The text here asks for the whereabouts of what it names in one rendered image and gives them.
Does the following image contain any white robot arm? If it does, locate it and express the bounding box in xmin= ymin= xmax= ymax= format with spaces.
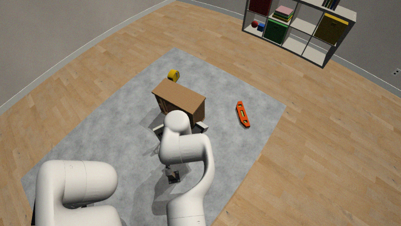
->
xmin=35 ymin=110 xmax=215 ymax=226

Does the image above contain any brown wooden cabinet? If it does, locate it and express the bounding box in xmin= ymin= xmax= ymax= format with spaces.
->
xmin=151 ymin=78 xmax=206 ymax=142

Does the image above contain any orange spirit level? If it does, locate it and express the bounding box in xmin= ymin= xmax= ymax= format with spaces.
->
xmin=236 ymin=101 xmax=251 ymax=128

